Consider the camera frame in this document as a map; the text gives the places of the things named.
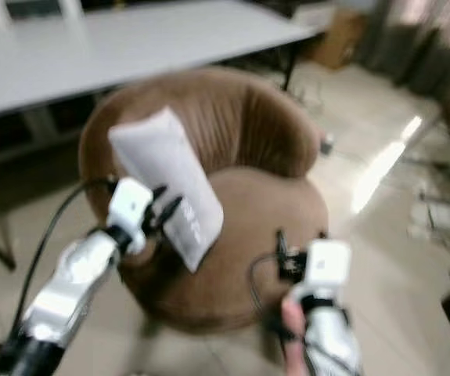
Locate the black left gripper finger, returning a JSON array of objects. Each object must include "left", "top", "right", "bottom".
[{"left": 156, "top": 194, "right": 183, "bottom": 233}]

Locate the white rectangular pillow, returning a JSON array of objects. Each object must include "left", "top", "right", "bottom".
[{"left": 107, "top": 107, "right": 225, "bottom": 273}]

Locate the bare person hand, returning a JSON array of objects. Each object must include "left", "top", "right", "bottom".
[{"left": 279, "top": 298, "right": 308, "bottom": 376}]

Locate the brown round velvet armchair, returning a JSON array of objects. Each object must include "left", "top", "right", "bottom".
[{"left": 77, "top": 67, "right": 332, "bottom": 334}]

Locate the long grey table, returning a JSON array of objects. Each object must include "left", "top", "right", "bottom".
[{"left": 0, "top": 0, "right": 324, "bottom": 271}]

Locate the brown cardboard box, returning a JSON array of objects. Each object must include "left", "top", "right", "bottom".
[{"left": 306, "top": 8, "right": 368, "bottom": 70}]

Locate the grey curtain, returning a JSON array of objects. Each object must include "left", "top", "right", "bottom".
[{"left": 356, "top": 0, "right": 450, "bottom": 99}]

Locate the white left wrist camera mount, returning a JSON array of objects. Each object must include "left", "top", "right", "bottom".
[{"left": 106, "top": 177, "right": 155, "bottom": 256}]

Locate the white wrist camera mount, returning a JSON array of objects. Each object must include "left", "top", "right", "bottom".
[
  {"left": 106, "top": 177, "right": 155, "bottom": 256},
  {"left": 304, "top": 239, "right": 353, "bottom": 300}
]

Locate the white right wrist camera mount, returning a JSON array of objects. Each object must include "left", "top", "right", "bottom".
[{"left": 304, "top": 239, "right": 353, "bottom": 300}]

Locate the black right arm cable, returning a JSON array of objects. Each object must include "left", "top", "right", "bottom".
[{"left": 248, "top": 251, "right": 351, "bottom": 376}]

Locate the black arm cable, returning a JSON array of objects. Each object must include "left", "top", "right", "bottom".
[
  {"left": 9, "top": 177, "right": 117, "bottom": 339},
  {"left": 248, "top": 251, "right": 351, "bottom": 376}
]

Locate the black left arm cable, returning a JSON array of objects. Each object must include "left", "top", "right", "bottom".
[{"left": 9, "top": 177, "right": 117, "bottom": 339}]

